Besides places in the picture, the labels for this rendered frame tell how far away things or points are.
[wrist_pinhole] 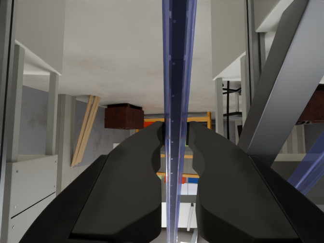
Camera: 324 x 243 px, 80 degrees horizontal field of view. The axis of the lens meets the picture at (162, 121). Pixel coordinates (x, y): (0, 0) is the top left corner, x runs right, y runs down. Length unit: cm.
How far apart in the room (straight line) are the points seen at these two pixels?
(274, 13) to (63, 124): 438
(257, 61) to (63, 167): 422
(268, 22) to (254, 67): 42
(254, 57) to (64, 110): 415
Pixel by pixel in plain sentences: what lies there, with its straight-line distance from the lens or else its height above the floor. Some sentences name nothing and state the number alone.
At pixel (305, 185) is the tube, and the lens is 21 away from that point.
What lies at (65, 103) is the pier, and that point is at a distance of 453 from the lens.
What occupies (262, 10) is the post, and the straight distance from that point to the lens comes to 22.
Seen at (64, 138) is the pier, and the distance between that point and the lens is 447.
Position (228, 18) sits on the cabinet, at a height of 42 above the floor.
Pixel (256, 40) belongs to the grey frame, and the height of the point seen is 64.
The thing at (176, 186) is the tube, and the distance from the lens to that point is 18.
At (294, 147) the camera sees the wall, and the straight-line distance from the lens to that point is 1029.
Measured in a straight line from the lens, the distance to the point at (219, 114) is 100.
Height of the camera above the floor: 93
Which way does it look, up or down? 5 degrees down
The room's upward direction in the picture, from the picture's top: 180 degrees counter-clockwise
